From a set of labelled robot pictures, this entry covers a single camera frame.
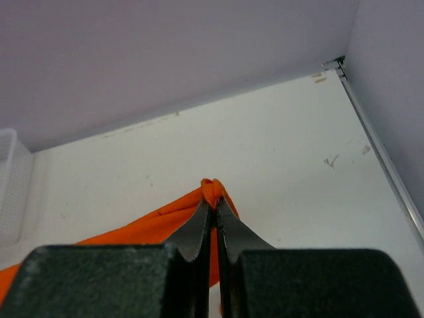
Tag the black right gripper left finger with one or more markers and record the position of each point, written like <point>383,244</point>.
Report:
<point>170,279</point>

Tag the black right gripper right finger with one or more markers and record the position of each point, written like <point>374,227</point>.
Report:
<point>258,280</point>

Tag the orange t shirt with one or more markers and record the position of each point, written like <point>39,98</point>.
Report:
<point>155,227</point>

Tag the white plastic basket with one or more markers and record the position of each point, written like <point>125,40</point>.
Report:
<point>16,171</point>

